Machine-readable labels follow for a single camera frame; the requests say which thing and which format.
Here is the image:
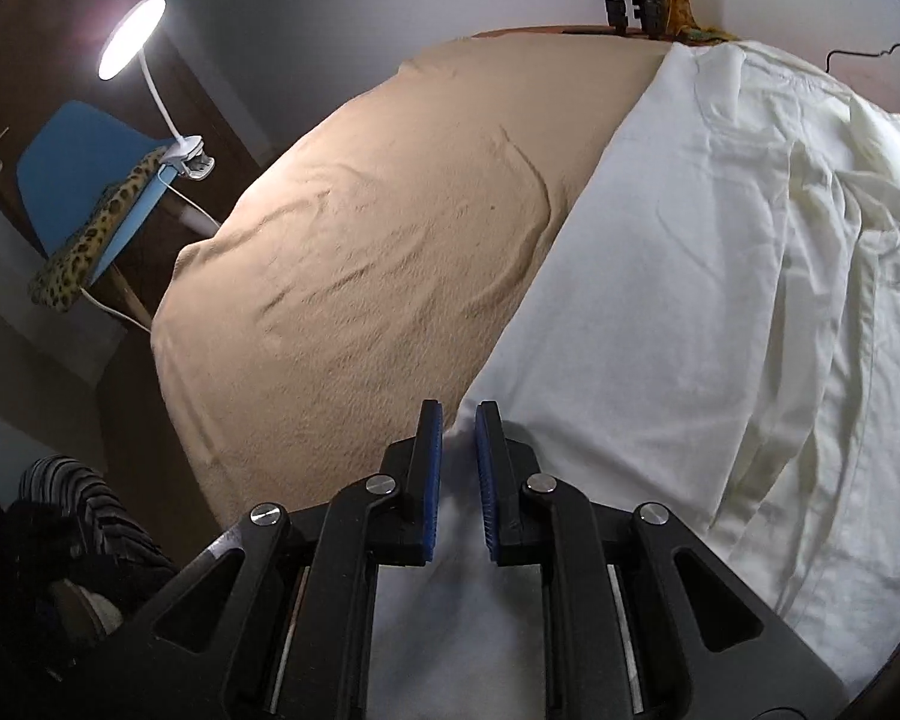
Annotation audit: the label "striped pants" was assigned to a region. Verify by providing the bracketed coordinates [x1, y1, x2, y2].
[7, 456, 177, 578]

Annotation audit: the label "dark shoe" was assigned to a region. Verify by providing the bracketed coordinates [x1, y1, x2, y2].
[41, 577, 127, 642]

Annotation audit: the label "white clamp desk lamp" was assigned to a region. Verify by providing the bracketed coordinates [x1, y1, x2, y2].
[96, 0, 218, 182]

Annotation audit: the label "leopard print cloth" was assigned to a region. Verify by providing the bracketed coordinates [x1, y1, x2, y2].
[28, 151, 164, 312]

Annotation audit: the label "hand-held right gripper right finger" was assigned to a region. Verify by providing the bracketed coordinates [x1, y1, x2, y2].
[475, 400, 852, 720]

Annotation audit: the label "black power cable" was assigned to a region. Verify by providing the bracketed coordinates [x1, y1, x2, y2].
[825, 37, 900, 72]

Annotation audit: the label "white lamp cable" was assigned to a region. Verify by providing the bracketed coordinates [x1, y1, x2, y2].
[79, 169, 222, 331]

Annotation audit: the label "dark brown wooden door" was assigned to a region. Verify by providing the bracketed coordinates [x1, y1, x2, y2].
[0, 0, 271, 256]

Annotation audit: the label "blue chair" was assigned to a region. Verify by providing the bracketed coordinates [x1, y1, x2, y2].
[16, 99, 218, 323]

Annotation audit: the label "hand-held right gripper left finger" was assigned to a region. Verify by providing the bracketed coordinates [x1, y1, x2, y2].
[67, 399, 445, 720]

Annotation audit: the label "beige blanket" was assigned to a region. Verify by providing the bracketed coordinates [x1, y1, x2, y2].
[150, 34, 672, 533]

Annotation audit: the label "white long-sleeved shirt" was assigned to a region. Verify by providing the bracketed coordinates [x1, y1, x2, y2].
[371, 41, 900, 720]

